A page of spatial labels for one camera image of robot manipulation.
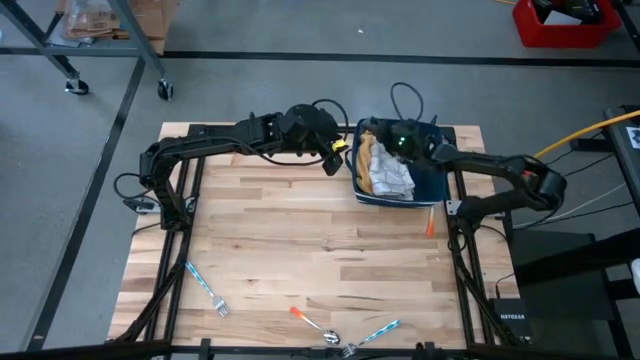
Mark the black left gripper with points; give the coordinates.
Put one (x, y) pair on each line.
(310, 127)

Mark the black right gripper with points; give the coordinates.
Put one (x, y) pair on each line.
(405, 140)

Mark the mustard yellow towel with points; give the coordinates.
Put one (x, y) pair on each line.
(367, 165)

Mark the white checked towel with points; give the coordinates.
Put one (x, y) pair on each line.
(392, 175)

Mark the blue fabric basket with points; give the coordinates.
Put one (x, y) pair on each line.
(430, 185)

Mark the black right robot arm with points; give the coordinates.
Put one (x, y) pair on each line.
(500, 170)

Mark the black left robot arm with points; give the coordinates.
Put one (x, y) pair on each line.
(200, 145)

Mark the black power strip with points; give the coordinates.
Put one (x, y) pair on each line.
(587, 145)

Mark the red plastic crate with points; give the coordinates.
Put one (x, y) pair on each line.
(565, 37)

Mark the black side table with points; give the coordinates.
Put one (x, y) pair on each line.
(560, 280)

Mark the black electronic device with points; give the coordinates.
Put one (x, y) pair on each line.
(575, 10)

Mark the black stand with marker tag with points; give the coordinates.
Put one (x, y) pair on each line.
(625, 150)

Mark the cardboard box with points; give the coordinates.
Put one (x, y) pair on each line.
(155, 20)

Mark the grey metal wheeled cart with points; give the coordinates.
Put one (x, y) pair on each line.
(132, 30)

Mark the plastic wrapped cardboard pack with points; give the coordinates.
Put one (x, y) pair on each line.
(92, 22)

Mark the black metal rig frame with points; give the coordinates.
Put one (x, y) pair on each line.
(465, 280)

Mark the black Netgear switch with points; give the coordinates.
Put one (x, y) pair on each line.
(512, 320)

